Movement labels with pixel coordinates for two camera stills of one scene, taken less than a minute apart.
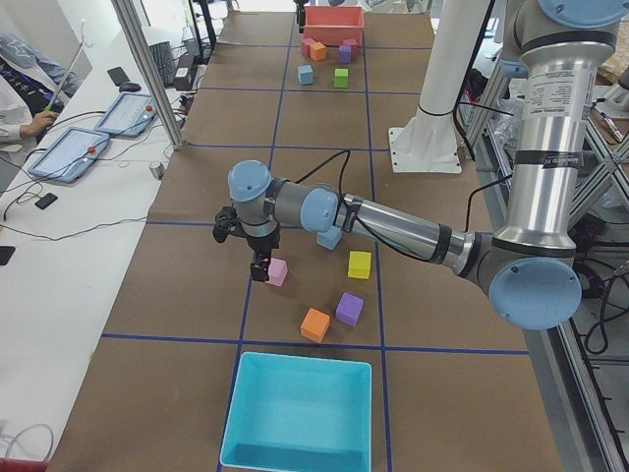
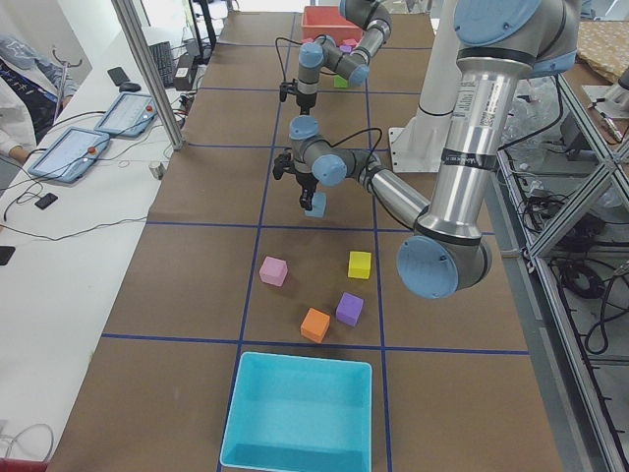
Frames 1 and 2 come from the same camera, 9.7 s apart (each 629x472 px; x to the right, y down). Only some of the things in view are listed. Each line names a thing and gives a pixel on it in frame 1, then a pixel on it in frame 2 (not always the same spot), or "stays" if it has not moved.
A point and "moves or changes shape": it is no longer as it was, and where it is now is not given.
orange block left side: [315, 324] stays
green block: [341, 78] stays
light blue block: [329, 239] moves or changes shape
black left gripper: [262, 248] to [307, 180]
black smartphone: [46, 201] stays
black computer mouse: [130, 87] stays
